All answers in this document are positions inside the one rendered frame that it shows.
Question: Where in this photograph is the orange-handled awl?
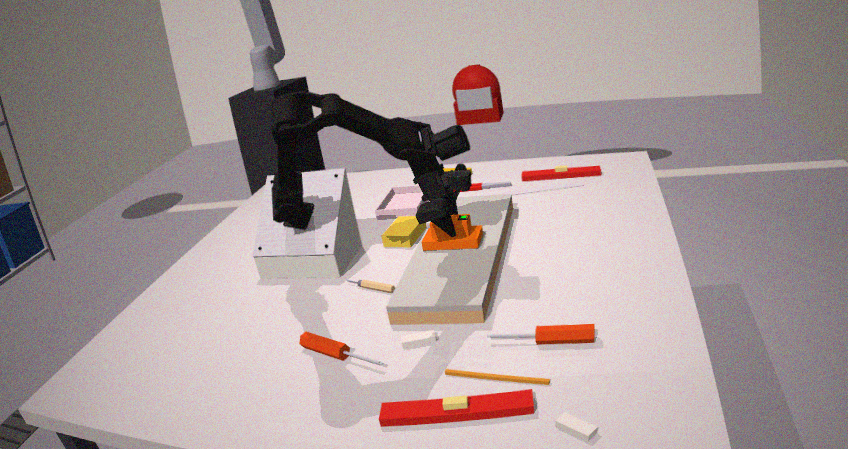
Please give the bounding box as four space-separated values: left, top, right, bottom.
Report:
487 324 595 345
299 332 384 365

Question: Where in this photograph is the pink shallow tray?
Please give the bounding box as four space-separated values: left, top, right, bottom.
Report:
375 185 428 219

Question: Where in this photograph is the orange thin rod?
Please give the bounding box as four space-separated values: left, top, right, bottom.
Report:
445 369 550 385

